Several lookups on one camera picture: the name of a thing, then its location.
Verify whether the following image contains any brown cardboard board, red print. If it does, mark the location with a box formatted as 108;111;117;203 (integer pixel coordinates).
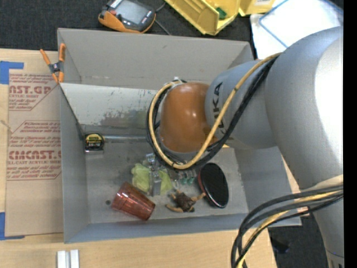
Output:
0;47;65;240

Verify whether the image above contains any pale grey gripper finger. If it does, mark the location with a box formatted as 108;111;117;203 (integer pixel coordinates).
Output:
144;152;157;170
151;169;163;197

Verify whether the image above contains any brown toy figure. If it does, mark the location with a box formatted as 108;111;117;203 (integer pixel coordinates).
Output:
165;190;207;214

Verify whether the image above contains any red-brown translucent plastic cup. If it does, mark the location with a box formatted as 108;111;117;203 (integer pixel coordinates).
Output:
110;181;156;222

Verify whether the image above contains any black round disc, red rim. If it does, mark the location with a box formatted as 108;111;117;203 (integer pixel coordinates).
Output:
197;162;230;209

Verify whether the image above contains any yellow and black tape measure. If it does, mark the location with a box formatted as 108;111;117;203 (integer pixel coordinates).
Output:
84;132;105;154

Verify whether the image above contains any yellow-green cloth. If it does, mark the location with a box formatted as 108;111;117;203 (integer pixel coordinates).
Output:
131;162;174;194

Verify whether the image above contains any grey metal bin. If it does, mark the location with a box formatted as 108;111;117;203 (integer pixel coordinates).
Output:
57;28;303;244

